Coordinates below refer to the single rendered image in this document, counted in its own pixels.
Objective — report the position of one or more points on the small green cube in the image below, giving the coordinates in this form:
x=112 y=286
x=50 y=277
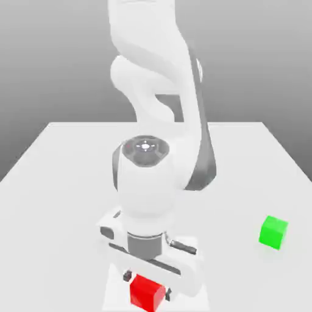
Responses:
x=271 y=232

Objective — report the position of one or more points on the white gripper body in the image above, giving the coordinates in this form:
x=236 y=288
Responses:
x=180 y=280

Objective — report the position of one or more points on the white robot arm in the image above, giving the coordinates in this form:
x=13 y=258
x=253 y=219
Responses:
x=146 y=190

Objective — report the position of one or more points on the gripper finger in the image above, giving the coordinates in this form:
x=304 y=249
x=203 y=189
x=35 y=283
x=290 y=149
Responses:
x=127 y=276
x=168 y=293

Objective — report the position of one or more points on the small red cube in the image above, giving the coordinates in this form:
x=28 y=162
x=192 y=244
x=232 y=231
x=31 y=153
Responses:
x=143 y=292

